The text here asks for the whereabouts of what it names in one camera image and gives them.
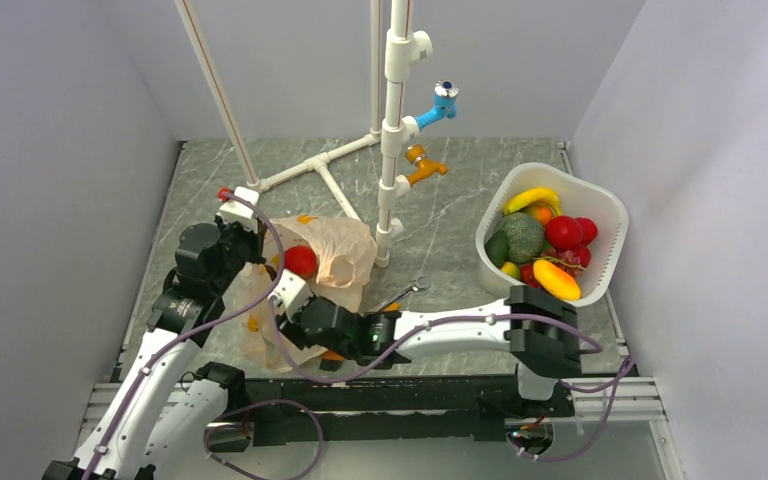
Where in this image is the bright red fake apple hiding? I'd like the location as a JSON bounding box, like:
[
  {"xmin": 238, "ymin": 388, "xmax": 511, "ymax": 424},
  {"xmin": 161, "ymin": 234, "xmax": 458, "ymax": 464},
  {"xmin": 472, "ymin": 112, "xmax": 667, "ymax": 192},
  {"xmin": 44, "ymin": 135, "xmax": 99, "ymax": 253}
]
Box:
[{"xmin": 284, "ymin": 245, "xmax": 319, "ymax": 280}]

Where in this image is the yellow fake lemon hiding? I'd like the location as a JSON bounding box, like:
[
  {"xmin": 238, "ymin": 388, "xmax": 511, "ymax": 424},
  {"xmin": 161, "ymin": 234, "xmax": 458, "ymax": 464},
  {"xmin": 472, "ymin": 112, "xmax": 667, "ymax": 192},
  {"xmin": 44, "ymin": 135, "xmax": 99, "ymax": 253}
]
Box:
[{"xmin": 499, "ymin": 261, "xmax": 521, "ymax": 280}]

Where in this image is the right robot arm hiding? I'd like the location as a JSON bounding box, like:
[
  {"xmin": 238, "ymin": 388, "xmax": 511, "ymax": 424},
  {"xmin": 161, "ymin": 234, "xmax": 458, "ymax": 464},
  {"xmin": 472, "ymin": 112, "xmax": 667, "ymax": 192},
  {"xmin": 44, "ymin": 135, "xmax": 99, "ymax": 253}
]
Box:
[{"xmin": 268, "ymin": 286, "xmax": 583, "ymax": 415}]

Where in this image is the red fake tomato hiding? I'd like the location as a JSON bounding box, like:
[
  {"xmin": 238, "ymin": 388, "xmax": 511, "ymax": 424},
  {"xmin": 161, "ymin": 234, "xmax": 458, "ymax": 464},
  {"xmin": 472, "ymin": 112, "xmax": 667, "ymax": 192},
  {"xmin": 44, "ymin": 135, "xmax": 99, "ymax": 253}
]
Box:
[{"xmin": 575, "ymin": 217, "xmax": 599, "ymax": 245}]

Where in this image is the white PVC pipe stand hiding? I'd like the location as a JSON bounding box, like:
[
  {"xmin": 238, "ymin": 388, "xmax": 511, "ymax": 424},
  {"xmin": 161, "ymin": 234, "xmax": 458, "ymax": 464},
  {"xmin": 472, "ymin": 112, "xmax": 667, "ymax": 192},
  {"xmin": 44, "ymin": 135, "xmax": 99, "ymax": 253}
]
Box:
[{"xmin": 174, "ymin": 1, "xmax": 433, "ymax": 267}]

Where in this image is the orange tap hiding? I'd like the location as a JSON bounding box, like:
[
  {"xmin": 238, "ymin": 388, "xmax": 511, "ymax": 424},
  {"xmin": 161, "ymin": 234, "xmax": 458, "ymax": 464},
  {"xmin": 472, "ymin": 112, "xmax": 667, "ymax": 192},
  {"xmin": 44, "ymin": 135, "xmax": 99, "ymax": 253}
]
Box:
[{"xmin": 405, "ymin": 144, "xmax": 448, "ymax": 187}]

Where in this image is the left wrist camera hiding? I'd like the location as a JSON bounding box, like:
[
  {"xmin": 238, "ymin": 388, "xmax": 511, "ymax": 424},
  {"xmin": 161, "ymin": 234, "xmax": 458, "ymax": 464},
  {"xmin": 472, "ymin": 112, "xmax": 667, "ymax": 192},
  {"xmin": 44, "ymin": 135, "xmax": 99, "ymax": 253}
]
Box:
[{"xmin": 217, "ymin": 187, "xmax": 260, "ymax": 233}]

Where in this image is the green fake melon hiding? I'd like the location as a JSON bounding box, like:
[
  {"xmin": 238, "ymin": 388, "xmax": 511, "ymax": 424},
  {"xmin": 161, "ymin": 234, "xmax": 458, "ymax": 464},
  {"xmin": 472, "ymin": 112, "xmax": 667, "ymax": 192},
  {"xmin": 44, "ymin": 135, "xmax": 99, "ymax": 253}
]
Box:
[{"xmin": 497, "ymin": 212, "xmax": 545, "ymax": 265}]

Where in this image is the yellow fake mango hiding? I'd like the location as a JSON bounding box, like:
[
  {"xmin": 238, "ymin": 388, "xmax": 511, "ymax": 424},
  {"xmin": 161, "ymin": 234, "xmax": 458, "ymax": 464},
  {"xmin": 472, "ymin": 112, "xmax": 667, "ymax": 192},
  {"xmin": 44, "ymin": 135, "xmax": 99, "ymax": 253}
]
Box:
[{"xmin": 532, "ymin": 259, "xmax": 582, "ymax": 300}]

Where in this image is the fake orange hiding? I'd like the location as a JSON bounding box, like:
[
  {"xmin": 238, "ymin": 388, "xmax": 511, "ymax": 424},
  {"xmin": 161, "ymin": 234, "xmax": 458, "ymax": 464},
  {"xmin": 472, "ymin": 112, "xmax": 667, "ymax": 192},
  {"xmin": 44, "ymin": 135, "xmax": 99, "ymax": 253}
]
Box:
[{"xmin": 526, "ymin": 203, "xmax": 555, "ymax": 227}]

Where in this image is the green fake avocado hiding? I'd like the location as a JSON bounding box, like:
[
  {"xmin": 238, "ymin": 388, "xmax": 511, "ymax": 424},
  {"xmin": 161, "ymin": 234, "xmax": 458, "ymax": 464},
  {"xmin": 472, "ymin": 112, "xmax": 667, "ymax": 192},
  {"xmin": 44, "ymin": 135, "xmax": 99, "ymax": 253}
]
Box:
[{"xmin": 484, "ymin": 230, "xmax": 509, "ymax": 268}]

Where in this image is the dark red fake apple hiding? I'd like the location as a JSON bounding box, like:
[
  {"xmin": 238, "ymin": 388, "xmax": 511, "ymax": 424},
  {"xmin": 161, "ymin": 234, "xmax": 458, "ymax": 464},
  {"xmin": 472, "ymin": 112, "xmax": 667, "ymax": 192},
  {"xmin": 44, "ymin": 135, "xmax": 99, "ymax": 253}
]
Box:
[{"xmin": 263, "ymin": 265, "xmax": 279, "ymax": 281}]

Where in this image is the blue tap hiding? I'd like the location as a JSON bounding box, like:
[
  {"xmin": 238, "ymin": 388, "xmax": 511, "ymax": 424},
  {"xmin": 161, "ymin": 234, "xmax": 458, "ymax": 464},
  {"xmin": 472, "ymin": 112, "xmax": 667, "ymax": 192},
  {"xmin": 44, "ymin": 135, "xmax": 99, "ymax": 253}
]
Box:
[{"xmin": 415, "ymin": 80, "xmax": 459, "ymax": 131}]

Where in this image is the yellow fake banana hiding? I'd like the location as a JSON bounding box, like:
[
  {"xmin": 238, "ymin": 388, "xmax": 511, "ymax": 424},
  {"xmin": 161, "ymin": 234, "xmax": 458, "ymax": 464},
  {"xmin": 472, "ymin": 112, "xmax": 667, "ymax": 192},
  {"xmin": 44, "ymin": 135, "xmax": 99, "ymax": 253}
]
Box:
[{"xmin": 501, "ymin": 187, "xmax": 563, "ymax": 216}]

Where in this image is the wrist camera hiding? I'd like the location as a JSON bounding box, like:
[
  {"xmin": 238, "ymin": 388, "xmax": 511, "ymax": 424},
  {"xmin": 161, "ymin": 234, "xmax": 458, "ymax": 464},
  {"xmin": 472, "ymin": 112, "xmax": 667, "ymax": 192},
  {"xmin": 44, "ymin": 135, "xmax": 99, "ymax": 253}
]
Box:
[
  {"xmin": 268, "ymin": 270, "xmax": 314, "ymax": 320},
  {"xmin": 217, "ymin": 187, "xmax": 260, "ymax": 233}
]

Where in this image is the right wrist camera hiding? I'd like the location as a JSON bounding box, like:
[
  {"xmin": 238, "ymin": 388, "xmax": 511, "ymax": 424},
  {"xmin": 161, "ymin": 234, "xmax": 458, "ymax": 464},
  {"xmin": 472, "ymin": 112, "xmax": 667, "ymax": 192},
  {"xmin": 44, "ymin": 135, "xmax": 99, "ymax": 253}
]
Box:
[{"xmin": 268, "ymin": 270, "xmax": 314, "ymax": 320}]

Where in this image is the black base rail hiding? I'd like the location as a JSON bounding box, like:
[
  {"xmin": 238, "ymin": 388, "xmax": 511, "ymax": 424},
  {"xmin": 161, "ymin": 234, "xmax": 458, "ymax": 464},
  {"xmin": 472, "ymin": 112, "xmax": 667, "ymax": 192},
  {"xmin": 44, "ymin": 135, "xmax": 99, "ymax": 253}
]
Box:
[{"xmin": 208, "ymin": 374, "xmax": 575, "ymax": 453}]

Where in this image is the white plastic basket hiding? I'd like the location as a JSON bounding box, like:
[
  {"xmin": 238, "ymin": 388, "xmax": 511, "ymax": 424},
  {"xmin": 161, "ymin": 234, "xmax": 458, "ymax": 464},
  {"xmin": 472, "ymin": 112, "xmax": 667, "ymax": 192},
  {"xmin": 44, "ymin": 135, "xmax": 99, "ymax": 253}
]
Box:
[{"xmin": 475, "ymin": 163, "xmax": 629, "ymax": 307}]

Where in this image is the orange plastic bag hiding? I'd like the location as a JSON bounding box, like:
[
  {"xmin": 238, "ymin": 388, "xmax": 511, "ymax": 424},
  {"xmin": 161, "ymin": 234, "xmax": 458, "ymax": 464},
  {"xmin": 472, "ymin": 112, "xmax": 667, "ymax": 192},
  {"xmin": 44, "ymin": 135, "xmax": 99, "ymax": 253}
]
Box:
[{"xmin": 224, "ymin": 215, "xmax": 377, "ymax": 372}]

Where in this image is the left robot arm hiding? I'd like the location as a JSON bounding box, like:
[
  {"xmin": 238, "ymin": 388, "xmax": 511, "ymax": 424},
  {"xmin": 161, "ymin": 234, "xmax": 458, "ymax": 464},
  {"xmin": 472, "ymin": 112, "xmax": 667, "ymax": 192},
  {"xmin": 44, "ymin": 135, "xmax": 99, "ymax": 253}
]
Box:
[{"xmin": 43, "ymin": 219, "xmax": 265, "ymax": 479}]

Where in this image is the black orange hex key set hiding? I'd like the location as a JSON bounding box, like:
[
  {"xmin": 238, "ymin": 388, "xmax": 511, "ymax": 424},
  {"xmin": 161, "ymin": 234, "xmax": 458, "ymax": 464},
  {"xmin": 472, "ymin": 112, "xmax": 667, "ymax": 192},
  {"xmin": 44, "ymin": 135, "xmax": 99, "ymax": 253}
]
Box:
[{"xmin": 319, "ymin": 351, "xmax": 345, "ymax": 372}]

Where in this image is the silver combination wrench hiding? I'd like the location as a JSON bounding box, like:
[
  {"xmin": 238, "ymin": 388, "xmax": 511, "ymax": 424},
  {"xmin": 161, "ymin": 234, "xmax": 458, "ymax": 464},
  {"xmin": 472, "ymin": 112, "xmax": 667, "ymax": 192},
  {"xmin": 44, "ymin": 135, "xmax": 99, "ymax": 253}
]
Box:
[{"xmin": 371, "ymin": 275, "xmax": 430, "ymax": 312}]

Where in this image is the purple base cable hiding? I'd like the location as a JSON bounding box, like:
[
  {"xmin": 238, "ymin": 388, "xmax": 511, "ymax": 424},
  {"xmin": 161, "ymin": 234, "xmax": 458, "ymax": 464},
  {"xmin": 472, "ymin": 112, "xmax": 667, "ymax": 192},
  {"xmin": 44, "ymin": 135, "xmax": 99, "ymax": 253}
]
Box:
[{"xmin": 202, "ymin": 398, "xmax": 326, "ymax": 480}]

